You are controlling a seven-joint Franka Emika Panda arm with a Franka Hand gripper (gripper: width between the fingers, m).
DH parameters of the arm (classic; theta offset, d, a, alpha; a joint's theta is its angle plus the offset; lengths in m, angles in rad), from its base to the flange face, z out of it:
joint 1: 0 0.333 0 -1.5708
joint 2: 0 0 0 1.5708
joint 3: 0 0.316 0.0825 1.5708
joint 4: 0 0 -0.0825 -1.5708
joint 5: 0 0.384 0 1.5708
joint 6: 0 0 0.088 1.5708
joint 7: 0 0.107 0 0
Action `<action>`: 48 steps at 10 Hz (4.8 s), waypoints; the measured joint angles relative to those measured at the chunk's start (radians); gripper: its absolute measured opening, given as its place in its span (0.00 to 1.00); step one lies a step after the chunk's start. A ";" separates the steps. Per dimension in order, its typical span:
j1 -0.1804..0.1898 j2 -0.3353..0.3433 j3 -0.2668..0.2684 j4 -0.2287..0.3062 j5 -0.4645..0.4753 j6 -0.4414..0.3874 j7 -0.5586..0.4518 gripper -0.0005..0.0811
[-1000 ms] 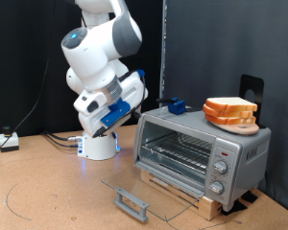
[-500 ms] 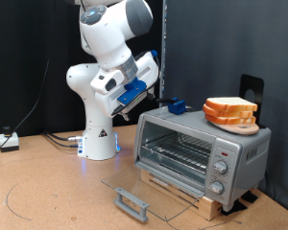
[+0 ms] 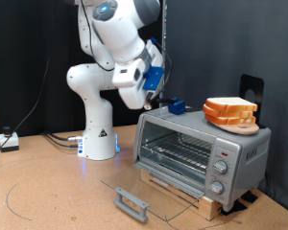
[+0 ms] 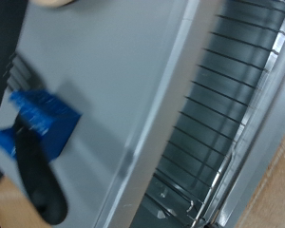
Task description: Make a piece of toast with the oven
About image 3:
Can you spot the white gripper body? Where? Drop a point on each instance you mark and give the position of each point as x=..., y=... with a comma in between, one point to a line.
x=131, y=83

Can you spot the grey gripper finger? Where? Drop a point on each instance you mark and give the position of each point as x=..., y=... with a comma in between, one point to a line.
x=147, y=106

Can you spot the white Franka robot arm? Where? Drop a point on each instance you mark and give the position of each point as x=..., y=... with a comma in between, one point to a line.
x=96, y=127

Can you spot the silver oven knob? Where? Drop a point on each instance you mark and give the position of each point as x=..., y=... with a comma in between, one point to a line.
x=216, y=188
x=220, y=167

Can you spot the silver toaster oven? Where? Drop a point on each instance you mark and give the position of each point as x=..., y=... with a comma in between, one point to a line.
x=246, y=159

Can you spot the vertical metal pole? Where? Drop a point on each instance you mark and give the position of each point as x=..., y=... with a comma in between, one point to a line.
x=163, y=19

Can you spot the round wooden board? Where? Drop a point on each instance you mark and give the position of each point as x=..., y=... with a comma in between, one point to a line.
x=243, y=129

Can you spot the black metal bookend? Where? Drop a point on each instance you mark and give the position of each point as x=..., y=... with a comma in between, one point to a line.
x=246, y=83

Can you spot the slotted wooden block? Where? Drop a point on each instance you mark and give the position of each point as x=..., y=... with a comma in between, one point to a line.
x=211, y=207

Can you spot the black foam pad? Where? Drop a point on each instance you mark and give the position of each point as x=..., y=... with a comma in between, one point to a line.
x=250, y=196
x=235, y=207

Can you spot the grey emergency stop box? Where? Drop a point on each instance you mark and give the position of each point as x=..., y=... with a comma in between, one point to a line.
x=9, y=140

